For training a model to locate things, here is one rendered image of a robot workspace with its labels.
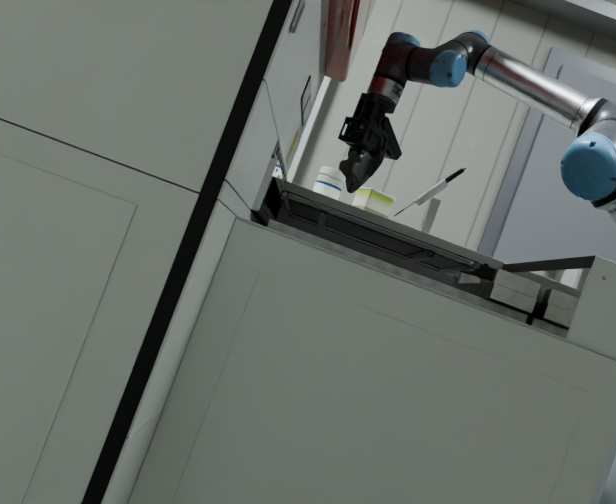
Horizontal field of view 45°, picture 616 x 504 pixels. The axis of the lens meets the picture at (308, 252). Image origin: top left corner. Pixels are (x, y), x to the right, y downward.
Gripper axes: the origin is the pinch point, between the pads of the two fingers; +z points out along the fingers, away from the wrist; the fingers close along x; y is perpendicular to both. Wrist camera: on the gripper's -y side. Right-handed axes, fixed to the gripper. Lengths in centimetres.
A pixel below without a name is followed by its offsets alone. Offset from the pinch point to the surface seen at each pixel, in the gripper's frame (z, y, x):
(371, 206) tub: 0.6, -14.0, -3.9
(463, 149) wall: -59, -163, -78
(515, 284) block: 10.1, 5.2, 46.2
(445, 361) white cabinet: 27, 32, 52
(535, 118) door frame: -84, -177, -56
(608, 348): 16, 12, 67
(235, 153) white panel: 12, 70, 37
